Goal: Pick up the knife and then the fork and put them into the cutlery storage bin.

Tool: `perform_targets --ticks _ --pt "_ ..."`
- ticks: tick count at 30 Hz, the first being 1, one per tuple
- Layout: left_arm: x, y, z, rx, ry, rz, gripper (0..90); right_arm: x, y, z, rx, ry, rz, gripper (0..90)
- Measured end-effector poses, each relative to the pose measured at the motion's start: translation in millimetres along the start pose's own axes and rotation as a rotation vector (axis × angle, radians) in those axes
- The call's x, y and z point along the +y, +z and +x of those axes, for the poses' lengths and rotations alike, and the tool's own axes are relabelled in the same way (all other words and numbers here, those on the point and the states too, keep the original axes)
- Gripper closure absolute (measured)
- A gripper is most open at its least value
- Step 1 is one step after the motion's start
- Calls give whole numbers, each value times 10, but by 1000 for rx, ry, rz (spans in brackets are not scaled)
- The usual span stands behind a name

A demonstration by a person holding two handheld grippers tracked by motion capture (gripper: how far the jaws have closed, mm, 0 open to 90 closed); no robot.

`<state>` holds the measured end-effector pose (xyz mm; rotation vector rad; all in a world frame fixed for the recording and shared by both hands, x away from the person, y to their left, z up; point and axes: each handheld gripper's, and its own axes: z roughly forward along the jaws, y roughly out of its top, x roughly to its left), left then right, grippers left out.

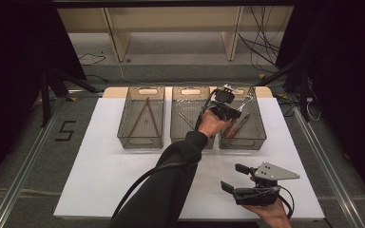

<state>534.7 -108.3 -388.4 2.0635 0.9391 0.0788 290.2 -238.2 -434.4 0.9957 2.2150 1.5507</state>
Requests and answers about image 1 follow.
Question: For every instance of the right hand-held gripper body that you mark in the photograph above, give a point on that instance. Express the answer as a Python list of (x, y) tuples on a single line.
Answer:
[(263, 193)]

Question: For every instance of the grey translucent plastic bin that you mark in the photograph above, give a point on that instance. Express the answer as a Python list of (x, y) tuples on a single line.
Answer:
[(253, 139), (183, 95), (142, 126)]

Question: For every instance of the brown chopstick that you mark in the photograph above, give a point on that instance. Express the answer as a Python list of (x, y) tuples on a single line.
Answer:
[(153, 118), (138, 117)]

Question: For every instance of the white table cover sheet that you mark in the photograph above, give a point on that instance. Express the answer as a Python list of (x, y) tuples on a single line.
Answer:
[(92, 177)]

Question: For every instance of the light wooden shelf unit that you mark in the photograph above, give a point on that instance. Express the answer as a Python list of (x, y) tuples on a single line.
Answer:
[(177, 19)]

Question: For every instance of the black curtain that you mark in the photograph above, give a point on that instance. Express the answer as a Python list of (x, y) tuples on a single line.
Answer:
[(345, 79), (12, 63)]

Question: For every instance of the aluminium floor rail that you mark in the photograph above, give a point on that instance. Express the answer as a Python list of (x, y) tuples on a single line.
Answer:
[(329, 167), (25, 171)]

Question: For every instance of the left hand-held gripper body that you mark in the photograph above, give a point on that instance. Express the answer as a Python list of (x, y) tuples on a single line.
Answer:
[(216, 107)]

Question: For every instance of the person's left hand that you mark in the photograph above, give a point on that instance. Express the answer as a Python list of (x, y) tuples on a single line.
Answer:
[(212, 124)]

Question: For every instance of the black metal stand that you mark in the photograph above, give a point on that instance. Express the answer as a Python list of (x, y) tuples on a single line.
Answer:
[(49, 91), (303, 91)]

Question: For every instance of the metal spoon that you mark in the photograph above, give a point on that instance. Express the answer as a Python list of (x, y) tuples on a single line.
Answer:
[(186, 120)]

